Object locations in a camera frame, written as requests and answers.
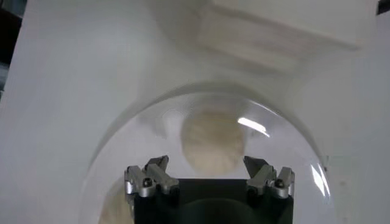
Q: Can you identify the stainless steel steamer basket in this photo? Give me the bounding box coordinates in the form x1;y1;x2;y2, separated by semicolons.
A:
210;0;378;51

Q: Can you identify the white round plate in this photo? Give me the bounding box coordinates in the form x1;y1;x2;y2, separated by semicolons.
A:
77;80;339;224

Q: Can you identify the white steamed baozi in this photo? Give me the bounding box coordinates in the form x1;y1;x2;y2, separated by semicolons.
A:
97;178;135;224
180;105;247;177

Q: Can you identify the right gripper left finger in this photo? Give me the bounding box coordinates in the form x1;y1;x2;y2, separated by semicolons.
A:
124;155;180;211

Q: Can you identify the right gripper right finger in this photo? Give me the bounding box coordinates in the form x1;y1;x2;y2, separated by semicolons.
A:
243;155;296;200

